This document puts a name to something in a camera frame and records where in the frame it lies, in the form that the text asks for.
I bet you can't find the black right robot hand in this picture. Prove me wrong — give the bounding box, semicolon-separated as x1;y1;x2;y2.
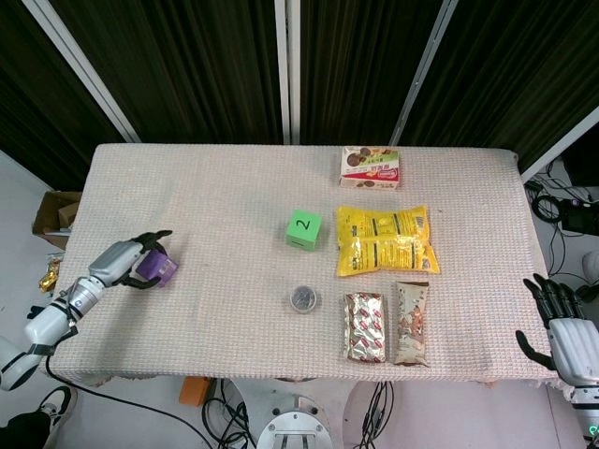
515;273;599;388

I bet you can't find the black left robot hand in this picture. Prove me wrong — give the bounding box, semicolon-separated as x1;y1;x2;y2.
87;229;174;290

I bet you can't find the purple plastic block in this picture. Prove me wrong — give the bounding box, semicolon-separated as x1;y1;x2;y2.
139;249;180;286

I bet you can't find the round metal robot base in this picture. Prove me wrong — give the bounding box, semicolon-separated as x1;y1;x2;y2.
256;392;334;449

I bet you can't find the gold foil snack packet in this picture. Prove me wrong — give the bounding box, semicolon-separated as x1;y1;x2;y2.
37;254;65;295

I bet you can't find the cardboard box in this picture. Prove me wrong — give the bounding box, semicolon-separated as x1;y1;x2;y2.
31;190;81;249

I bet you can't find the black electronic device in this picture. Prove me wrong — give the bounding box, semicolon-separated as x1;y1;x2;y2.
560;198;599;236

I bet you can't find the white waffle tablecloth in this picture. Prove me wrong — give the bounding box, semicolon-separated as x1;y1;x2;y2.
46;142;570;389

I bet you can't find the orange block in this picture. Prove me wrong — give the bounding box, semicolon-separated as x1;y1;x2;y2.
179;376;212;407

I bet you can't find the black and white shoe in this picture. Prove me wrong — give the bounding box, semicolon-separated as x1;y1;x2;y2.
39;385;79;427

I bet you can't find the brown illustrated snack packet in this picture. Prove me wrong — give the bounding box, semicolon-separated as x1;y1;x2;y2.
391;280;431;368

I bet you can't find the dark curtain panel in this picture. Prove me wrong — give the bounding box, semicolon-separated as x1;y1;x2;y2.
401;0;599;175
299;0;445;147
49;0;285;145
0;0;128;191

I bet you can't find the green numbered foam cube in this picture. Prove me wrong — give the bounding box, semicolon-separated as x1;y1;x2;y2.
285;209;324;250

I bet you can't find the black trouser leg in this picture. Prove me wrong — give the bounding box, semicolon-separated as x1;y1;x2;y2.
0;410;53;449

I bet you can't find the silver red-label foil packet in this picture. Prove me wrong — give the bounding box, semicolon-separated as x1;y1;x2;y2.
343;292;387;364

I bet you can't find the yellow snack bag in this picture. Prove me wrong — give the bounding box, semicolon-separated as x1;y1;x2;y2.
335;204;441;278

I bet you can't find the cookie box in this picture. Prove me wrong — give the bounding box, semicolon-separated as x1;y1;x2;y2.
339;146;404;191

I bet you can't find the black cable bundle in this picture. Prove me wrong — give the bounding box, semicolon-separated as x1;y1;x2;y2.
200;378;257;449
523;172;599;278
358;381;400;449

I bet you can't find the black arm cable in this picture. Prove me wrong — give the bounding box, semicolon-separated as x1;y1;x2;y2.
44;354;214;449

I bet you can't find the white frame post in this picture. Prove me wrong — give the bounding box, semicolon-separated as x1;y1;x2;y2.
22;0;141;144
519;105;599;184
273;0;302;145
388;0;464;147

